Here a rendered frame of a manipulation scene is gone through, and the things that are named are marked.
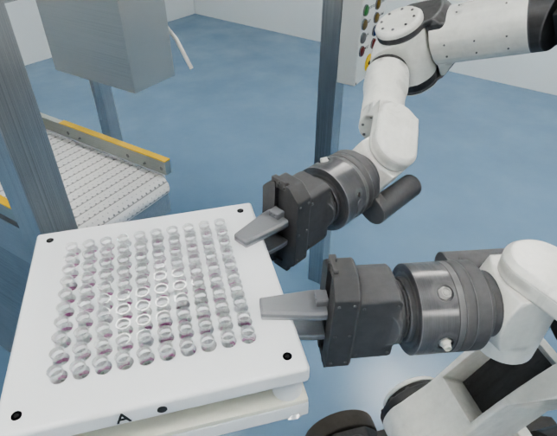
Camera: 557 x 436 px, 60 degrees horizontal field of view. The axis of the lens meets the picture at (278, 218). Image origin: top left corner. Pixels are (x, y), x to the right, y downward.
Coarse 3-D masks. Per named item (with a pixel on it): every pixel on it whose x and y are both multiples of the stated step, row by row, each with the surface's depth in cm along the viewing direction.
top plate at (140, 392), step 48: (48, 240) 52; (96, 240) 53; (48, 288) 47; (96, 288) 47; (48, 336) 42; (96, 336) 42; (288, 336) 42; (48, 384) 38; (96, 384) 38; (144, 384) 38; (192, 384) 38; (240, 384) 38; (288, 384) 40; (0, 432) 35; (48, 432) 36
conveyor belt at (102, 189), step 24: (72, 144) 113; (72, 168) 105; (96, 168) 105; (120, 168) 105; (0, 192) 97; (72, 192) 97; (96, 192) 97; (120, 192) 97; (144, 192) 98; (168, 192) 104; (96, 216) 91; (120, 216) 94
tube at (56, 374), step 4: (56, 364) 39; (60, 364) 39; (48, 368) 38; (52, 368) 39; (56, 368) 39; (60, 368) 39; (48, 372) 38; (52, 372) 39; (56, 372) 39; (60, 372) 38; (64, 372) 39; (48, 376) 38; (52, 376) 38; (56, 376) 38; (60, 376) 38; (64, 376) 39; (52, 380) 38; (56, 380) 38; (60, 380) 38; (64, 380) 39
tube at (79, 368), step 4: (76, 360) 39; (80, 360) 39; (72, 364) 39; (76, 364) 39; (80, 364) 40; (84, 364) 40; (72, 368) 39; (76, 368) 40; (80, 368) 40; (84, 368) 38; (72, 372) 38; (76, 372) 38; (80, 372) 38; (84, 372) 39; (88, 372) 39; (76, 376) 38; (80, 376) 39; (84, 376) 39
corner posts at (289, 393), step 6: (294, 384) 41; (300, 384) 42; (276, 390) 42; (282, 390) 41; (288, 390) 41; (294, 390) 41; (300, 390) 42; (276, 396) 42; (282, 396) 42; (288, 396) 42; (294, 396) 42
